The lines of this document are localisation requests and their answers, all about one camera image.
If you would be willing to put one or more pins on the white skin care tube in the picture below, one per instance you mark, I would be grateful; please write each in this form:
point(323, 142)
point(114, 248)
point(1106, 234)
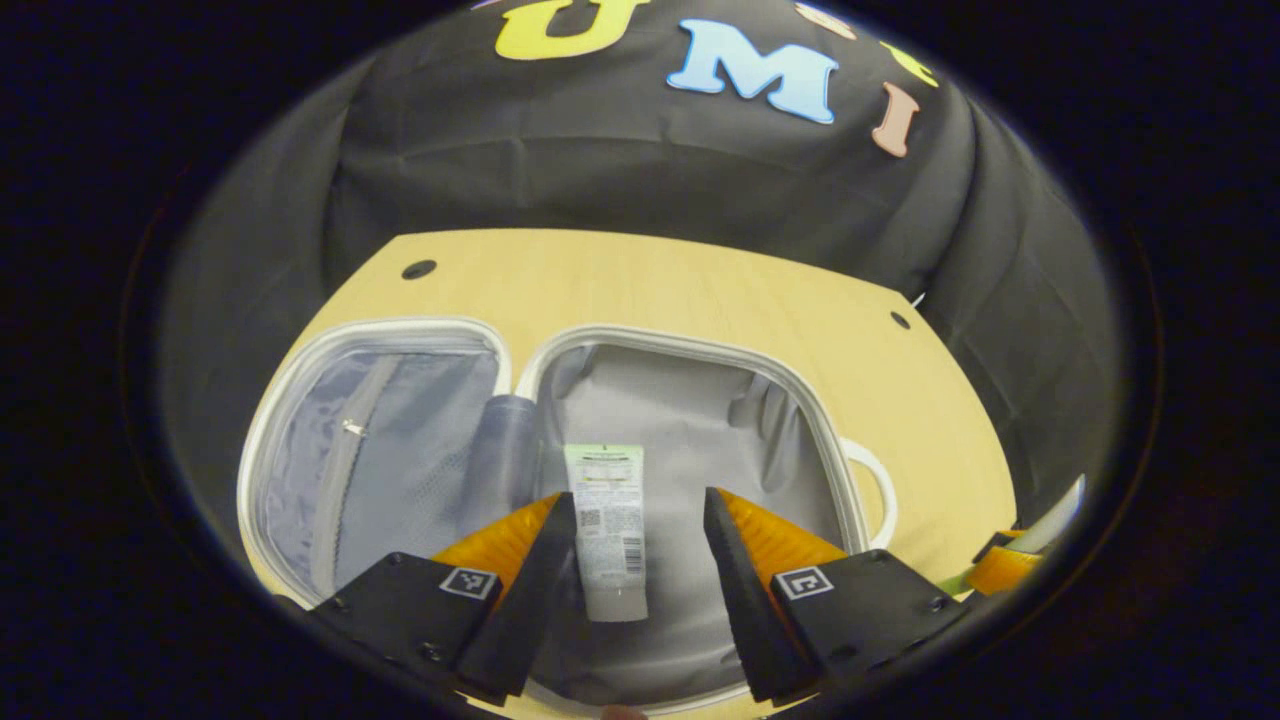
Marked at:
point(607, 530)

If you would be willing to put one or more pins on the white suitcase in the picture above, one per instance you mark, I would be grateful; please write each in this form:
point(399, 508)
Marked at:
point(680, 420)

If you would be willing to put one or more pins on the black backdrop cloth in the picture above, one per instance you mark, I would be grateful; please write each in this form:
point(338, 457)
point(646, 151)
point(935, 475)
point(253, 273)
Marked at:
point(640, 170)

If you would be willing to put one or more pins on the black table grommet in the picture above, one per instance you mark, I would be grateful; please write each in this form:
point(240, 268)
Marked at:
point(900, 320)
point(419, 269)

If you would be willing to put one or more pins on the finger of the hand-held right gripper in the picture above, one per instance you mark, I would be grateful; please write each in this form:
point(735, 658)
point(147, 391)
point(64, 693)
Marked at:
point(1005, 565)

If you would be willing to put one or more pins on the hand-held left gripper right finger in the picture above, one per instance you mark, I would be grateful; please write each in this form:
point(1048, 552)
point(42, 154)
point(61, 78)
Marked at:
point(735, 580)

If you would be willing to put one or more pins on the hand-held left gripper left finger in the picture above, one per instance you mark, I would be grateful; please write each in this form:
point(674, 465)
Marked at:
point(540, 590)

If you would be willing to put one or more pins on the white and green tube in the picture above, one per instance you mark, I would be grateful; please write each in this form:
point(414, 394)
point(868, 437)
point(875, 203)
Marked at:
point(1060, 515)

